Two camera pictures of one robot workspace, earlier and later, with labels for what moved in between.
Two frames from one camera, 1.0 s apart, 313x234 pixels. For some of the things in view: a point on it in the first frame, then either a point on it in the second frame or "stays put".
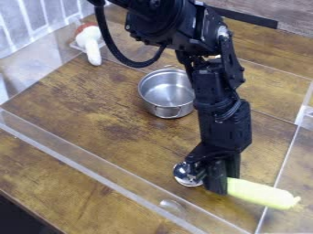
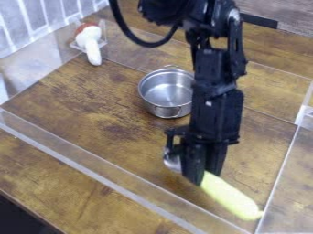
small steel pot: [165, 92] stays put
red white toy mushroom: [88, 37] stays put
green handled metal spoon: [252, 192] to [219, 188]
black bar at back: [244, 17] stays put
